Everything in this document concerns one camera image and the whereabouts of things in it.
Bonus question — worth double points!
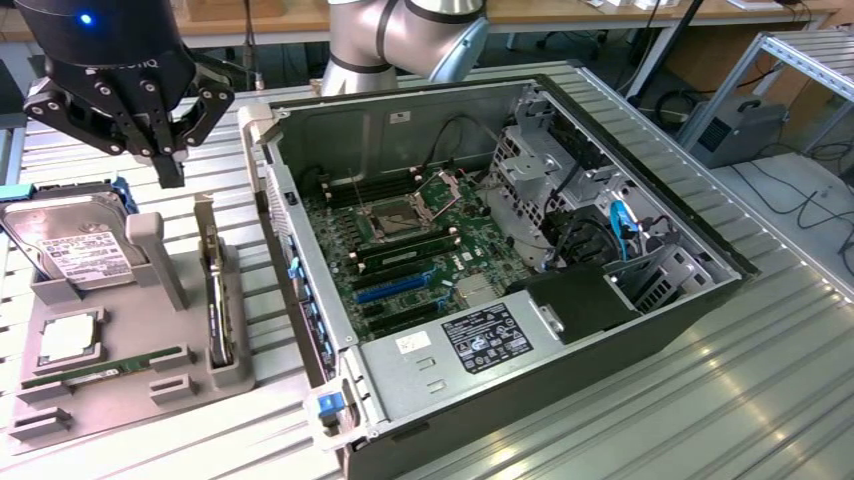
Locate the black floor cable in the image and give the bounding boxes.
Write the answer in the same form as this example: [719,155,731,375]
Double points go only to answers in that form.
[729,142,854,234]

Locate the black slanted stand pole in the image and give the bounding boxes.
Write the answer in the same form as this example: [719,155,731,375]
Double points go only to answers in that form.
[624,0,707,101]

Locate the graphics card with metal bracket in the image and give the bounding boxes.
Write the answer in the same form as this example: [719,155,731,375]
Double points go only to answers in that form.
[190,193,236,364]

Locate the wooden desk white frame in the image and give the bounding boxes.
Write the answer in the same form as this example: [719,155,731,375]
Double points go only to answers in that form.
[0,0,334,114]
[489,0,841,99]

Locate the small silver chipset heatsink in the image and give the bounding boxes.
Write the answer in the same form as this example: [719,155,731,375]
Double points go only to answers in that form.
[456,277,500,307]

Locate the silver CPU chip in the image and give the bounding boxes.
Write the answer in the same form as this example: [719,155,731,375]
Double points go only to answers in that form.
[35,313,102,370]

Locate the black plastic shroud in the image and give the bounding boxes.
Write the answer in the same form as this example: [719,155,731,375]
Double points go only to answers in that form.
[505,263,643,347]

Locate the blue disk carrier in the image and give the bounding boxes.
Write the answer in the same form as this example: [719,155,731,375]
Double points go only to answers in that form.
[0,172,139,214]

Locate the blue flat wire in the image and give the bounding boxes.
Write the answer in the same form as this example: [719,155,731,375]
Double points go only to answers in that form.
[607,199,636,262]

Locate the grey equipment box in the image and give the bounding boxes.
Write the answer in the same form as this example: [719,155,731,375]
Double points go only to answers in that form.
[692,97,792,170]

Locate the grey plastic parts rack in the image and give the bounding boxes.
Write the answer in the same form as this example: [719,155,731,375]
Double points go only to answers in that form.
[5,212,258,456]

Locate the open black PC case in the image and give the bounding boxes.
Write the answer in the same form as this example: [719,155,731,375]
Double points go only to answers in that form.
[237,72,761,480]

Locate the black office chair base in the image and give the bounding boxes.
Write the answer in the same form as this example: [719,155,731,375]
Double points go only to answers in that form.
[534,28,609,52]

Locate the green motherboard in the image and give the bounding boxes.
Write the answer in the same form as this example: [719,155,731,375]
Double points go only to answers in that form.
[302,167,534,341]

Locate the green RAM stick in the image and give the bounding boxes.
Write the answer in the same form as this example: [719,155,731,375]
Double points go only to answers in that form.
[18,347,185,392]
[361,238,462,267]

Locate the silver metal disk bay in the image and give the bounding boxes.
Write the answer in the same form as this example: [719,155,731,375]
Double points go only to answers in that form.
[490,122,625,216]

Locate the silver hard disk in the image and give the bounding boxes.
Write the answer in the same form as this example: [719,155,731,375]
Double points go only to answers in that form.
[0,192,151,294]

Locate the black RAM slot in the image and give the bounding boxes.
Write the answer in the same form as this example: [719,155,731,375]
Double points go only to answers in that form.
[321,173,418,195]
[345,225,452,254]
[324,179,420,203]
[318,167,416,187]
[349,231,454,260]
[326,186,421,210]

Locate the long black expansion slot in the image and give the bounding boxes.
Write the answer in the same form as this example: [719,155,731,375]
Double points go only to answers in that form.
[362,298,438,322]
[365,310,446,337]
[350,267,429,292]

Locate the metal socket cover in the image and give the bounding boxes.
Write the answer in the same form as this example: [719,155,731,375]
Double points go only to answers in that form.
[412,169,462,212]

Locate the thin black looped wire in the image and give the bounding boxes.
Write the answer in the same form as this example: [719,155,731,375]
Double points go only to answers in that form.
[424,114,500,169]

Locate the perforated metal disk bay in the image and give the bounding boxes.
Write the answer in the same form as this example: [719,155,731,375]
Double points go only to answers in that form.
[602,244,725,315]

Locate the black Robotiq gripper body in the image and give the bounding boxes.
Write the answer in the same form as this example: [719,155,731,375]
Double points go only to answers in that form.
[11,0,196,159]

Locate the blue expansion slot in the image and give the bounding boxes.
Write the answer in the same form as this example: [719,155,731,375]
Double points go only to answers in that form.
[356,279,434,306]

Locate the silver power supply unit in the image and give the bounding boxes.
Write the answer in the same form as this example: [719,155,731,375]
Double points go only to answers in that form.
[356,289,568,422]

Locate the aluminium profile frame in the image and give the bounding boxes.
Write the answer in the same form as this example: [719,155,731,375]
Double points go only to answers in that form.
[673,27,854,156]

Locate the black cable bundle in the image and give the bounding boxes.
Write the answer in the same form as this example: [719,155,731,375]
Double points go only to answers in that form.
[542,149,605,269]

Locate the CPU socket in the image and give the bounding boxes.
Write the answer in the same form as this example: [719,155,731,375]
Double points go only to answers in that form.
[362,199,429,237]

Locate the dangling cable with plug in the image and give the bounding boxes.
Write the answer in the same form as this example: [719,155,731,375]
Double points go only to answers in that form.
[240,0,262,92]

